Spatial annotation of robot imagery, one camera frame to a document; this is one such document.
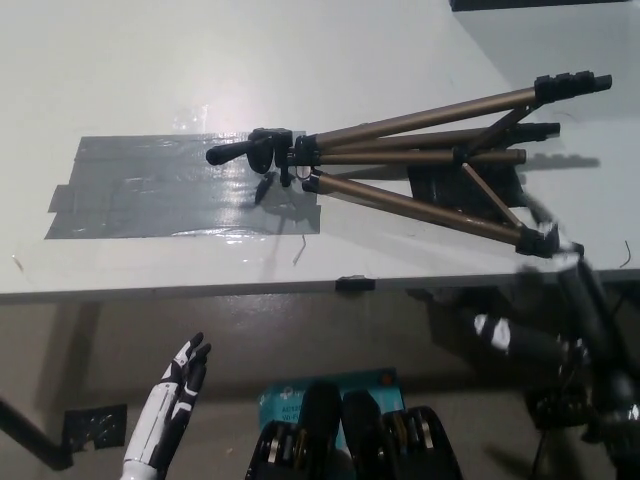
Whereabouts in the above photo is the black tape square patch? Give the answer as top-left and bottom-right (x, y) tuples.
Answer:
(407, 148), (531, 222)

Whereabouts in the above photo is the black metal table leg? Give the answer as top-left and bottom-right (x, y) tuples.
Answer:
(0, 394), (76, 472)

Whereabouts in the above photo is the black tape patch on floor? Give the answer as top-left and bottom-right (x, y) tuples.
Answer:
(63, 402), (129, 450)

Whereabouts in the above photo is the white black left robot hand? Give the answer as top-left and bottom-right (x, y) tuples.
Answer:
(121, 331), (213, 474)

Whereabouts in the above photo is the black tape strip on table edge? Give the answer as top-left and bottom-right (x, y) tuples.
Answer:
(335, 276), (376, 292)

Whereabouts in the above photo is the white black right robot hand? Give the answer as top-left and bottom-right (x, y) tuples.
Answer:
(471, 192), (640, 445)

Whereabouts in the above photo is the clear tape piece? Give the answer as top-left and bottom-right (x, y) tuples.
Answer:
(173, 104), (212, 132)

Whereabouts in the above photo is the bronze tripod with black head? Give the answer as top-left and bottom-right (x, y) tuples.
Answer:
(206, 73), (614, 259)

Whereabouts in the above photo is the dark flat object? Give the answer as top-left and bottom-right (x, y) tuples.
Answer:
(448, 0), (640, 13)

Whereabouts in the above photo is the grey duct tape patch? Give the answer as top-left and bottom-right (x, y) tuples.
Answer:
(45, 130), (324, 241)

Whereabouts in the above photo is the teal cardboard router box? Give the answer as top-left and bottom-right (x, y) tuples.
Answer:
(257, 368), (404, 451)

